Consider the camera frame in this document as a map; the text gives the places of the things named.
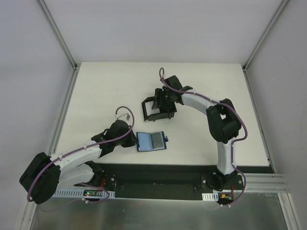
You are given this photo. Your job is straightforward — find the blue leather card holder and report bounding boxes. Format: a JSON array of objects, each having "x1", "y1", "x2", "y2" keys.
[{"x1": 136, "y1": 131, "x2": 168, "y2": 152}]

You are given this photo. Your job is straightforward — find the left aluminium frame post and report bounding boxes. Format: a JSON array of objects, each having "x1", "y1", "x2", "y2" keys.
[{"x1": 36, "y1": 0, "x2": 78, "y2": 70}]

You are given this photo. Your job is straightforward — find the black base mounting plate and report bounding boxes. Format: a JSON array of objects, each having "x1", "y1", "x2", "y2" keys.
[{"x1": 73, "y1": 161, "x2": 248, "y2": 199}]

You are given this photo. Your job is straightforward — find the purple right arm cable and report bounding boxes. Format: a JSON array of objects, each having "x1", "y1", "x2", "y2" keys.
[{"x1": 158, "y1": 68, "x2": 249, "y2": 211}]

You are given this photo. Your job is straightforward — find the left white cable duct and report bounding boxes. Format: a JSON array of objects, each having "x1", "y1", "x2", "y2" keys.
[{"x1": 52, "y1": 188, "x2": 115, "y2": 199}]

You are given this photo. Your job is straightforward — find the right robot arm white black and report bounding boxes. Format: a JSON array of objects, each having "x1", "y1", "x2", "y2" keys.
[{"x1": 144, "y1": 74, "x2": 242, "y2": 191}]

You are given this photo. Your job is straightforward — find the white cable duct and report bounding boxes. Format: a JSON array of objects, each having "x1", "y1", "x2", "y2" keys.
[
  {"x1": 52, "y1": 188, "x2": 115, "y2": 199},
  {"x1": 201, "y1": 193, "x2": 219, "y2": 202}
]

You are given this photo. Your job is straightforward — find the aluminium frame post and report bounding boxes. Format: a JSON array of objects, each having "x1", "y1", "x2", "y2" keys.
[
  {"x1": 36, "y1": 0, "x2": 78, "y2": 70},
  {"x1": 242, "y1": 0, "x2": 291, "y2": 72}
]

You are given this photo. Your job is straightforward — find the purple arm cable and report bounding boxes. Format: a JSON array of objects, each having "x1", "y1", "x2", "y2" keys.
[
  {"x1": 27, "y1": 106, "x2": 134, "y2": 213},
  {"x1": 158, "y1": 68, "x2": 249, "y2": 211}
]

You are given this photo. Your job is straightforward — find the right white cable duct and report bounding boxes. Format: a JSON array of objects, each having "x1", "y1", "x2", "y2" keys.
[{"x1": 201, "y1": 193, "x2": 219, "y2": 202}]

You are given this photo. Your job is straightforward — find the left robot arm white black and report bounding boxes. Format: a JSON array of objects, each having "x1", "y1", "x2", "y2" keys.
[{"x1": 19, "y1": 119, "x2": 136, "y2": 205}]

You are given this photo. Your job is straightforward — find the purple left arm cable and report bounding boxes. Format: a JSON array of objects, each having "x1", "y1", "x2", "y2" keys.
[{"x1": 27, "y1": 106, "x2": 134, "y2": 213}]

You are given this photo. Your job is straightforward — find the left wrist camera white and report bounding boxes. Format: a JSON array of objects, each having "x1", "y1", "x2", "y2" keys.
[{"x1": 115, "y1": 113, "x2": 131, "y2": 124}]

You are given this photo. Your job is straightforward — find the black plastic card tray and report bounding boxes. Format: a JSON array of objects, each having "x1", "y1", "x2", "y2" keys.
[{"x1": 142, "y1": 96, "x2": 177, "y2": 122}]

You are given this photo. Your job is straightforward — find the right aluminium frame post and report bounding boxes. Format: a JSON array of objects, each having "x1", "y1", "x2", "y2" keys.
[{"x1": 242, "y1": 0, "x2": 291, "y2": 72}]

